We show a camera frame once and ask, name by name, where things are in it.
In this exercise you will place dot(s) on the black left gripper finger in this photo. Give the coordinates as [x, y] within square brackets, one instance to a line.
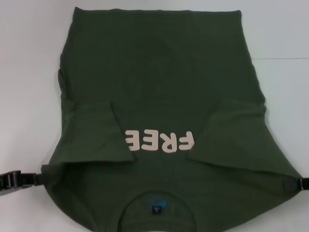
[29, 180]

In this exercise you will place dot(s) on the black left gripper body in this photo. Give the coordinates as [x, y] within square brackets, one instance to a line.
[7, 184]

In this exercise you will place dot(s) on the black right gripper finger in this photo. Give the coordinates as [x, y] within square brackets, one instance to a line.
[295, 184]

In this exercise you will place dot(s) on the dark green FREE! t-shirt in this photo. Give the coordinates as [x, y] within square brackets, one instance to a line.
[164, 96]

